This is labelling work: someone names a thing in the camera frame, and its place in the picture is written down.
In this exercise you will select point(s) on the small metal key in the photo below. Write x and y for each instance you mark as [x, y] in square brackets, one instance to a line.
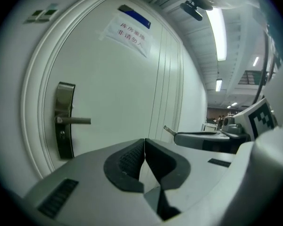
[169, 129]

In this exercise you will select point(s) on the white paper notice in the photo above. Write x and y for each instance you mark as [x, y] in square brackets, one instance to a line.
[128, 33]

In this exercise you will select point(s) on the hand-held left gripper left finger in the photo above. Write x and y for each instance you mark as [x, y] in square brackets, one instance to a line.
[89, 173]

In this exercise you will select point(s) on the black head-worn camera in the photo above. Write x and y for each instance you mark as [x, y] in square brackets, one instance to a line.
[191, 9]

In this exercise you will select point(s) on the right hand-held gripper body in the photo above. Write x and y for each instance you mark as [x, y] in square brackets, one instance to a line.
[244, 123]

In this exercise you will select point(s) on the blue door sign plate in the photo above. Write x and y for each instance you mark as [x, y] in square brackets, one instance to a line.
[138, 16]

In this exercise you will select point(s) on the long ceiling light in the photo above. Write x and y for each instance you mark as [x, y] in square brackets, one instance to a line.
[217, 33]

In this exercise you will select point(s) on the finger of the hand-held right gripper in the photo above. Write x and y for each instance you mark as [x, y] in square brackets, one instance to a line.
[198, 140]

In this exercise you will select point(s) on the small ceiling light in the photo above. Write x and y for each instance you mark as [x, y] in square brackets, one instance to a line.
[255, 61]
[218, 84]

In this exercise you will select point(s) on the dark railing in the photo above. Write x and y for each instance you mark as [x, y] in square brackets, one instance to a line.
[250, 78]

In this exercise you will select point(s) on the white door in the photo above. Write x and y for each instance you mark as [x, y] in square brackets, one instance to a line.
[108, 83]

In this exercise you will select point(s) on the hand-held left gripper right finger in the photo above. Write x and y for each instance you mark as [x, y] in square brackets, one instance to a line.
[193, 171]

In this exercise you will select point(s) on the green wall switch panel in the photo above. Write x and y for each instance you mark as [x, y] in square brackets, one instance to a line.
[34, 16]
[49, 12]

